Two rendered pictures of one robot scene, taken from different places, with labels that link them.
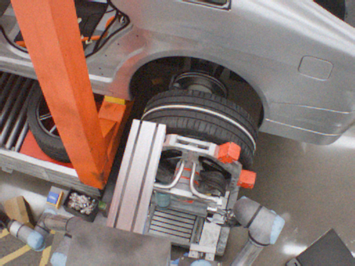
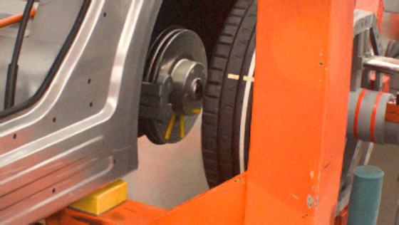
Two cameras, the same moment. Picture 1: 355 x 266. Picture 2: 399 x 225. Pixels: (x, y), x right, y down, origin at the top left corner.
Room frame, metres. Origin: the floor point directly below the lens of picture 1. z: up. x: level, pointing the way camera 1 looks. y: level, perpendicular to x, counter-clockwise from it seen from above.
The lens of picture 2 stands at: (0.83, 2.21, 1.48)
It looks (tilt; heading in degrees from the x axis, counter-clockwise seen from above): 16 degrees down; 285
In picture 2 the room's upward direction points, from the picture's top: 3 degrees clockwise
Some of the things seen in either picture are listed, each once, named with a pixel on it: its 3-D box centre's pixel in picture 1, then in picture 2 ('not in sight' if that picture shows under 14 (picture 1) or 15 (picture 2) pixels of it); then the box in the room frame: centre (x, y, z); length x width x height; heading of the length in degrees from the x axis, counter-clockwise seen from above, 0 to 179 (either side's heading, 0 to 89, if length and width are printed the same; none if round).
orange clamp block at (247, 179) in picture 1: (246, 179); (375, 87); (0.96, -0.39, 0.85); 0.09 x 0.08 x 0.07; 78
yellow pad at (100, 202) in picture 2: (117, 92); (90, 192); (1.57, 0.39, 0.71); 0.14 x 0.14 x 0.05; 78
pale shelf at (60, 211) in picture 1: (78, 207); not in sight; (0.87, 0.61, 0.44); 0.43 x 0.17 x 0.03; 78
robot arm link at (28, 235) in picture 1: (30, 237); not in sight; (0.45, 0.64, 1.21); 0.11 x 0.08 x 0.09; 67
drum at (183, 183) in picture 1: (186, 179); (370, 116); (0.95, -0.06, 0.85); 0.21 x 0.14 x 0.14; 168
